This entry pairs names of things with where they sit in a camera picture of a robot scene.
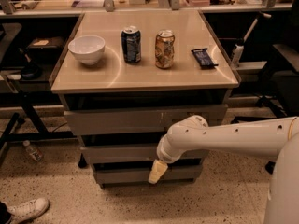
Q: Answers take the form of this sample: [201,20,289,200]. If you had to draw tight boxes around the dark box with label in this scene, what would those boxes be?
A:
[27,36,64,57]

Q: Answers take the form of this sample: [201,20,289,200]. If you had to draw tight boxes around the black desk frame left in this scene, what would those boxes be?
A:
[0,22,78,166]

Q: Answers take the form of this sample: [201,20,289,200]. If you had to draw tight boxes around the gold soda can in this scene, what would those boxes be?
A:
[155,30,175,69]

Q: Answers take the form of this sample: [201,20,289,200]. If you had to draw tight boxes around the black joystick device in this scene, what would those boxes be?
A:
[19,48,42,80]

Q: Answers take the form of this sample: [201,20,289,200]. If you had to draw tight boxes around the white sneaker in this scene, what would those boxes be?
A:
[5,198,50,224]

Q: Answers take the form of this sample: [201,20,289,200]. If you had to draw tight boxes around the white bowl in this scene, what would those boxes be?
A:
[68,35,106,65]

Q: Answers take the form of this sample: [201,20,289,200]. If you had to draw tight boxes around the dark blue soda can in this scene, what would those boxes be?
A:
[121,26,141,63]

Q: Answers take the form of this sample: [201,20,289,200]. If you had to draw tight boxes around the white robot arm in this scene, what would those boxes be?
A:
[149,115,299,184]

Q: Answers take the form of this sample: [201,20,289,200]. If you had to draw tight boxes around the grey drawer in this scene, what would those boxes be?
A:
[64,105,228,135]
[93,165,203,185]
[79,140,213,164]

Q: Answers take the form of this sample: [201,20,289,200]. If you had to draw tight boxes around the grey top drawer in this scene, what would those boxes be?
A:
[64,105,228,135]

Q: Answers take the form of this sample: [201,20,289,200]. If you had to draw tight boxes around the grey drawer cabinet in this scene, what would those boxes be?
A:
[49,8,241,189]

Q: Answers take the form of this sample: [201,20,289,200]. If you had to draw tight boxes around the dark blue snack bar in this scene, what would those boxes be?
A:
[192,48,217,68]

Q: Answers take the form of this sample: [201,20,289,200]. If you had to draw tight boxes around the white robot body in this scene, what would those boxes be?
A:
[263,134,299,224]

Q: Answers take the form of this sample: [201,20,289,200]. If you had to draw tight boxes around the black office chair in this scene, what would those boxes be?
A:
[230,0,299,175]

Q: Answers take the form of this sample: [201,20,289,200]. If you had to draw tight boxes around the grey bottom drawer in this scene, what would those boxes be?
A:
[93,165,203,185]

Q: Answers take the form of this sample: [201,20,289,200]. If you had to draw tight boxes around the plastic water bottle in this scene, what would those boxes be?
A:
[22,140,43,161]

